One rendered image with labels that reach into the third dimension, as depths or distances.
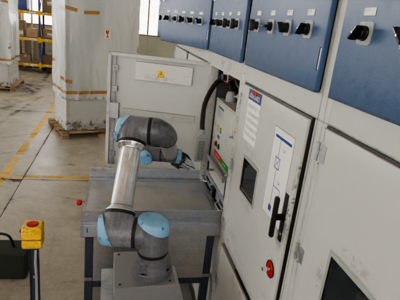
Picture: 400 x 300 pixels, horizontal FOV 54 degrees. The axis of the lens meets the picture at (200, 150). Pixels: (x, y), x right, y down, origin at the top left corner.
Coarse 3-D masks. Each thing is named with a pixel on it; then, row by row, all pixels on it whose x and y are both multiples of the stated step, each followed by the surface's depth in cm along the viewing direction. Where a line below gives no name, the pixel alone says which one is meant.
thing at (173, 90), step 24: (120, 72) 240; (144, 72) 236; (168, 72) 235; (192, 72) 234; (120, 96) 245; (144, 96) 244; (168, 96) 243; (192, 96) 241; (168, 120) 247; (192, 120) 244; (192, 144) 251; (168, 168) 257
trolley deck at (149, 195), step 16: (96, 192) 216; (144, 192) 223; (160, 192) 225; (176, 192) 227; (192, 192) 230; (96, 208) 199; (144, 208) 204; (160, 208) 206; (176, 208) 208; (192, 208) 210; (208, 208) 212; (80, 224) 182; (96, 224) 183; (176, 224) 191; (192, 224) 193; (208, 224) 195
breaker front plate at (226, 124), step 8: (216, 104) 231; (216, 112) 230; (224, 112) 213; (232, 112) 199; (216, 120) 230; (224, 120) 212; (232, 120) 198; (216, 128) 229; (224, 128) 212; (232, 128) 198; (216, 136) 228; (224, 136) 211; (224, 144) 210; (224, 152) 210; (216, 160) 226; (224, 160) 209; (216, 176) 225; (224, 176) 208; (216, 184) 224
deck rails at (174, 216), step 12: (96, 168) 233; (108, 168) 235; (144, 168) 239; (144, 180) 238; (156, 180) 240; (168, 180) 242; (180, 180) 244; (192, 180) 246; (84, 216) 182; (96, 216) 183; (168, 216) 191; (180, 216) 192; (192, 216) 193; (204, 216) 195; (216, 216) 196
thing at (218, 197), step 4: (208, 172) 242; (208, 176) 238; (208, 180) 238; (212, 180) 230; (208, 184) 237; (212, 184) 227; (216, 188) 219; (216, 192) 219; (220, 192) 214; (216, 196) 218; (220, 196) 210; (216, 200) 218; (220, 200) 210; (220, 204) 209
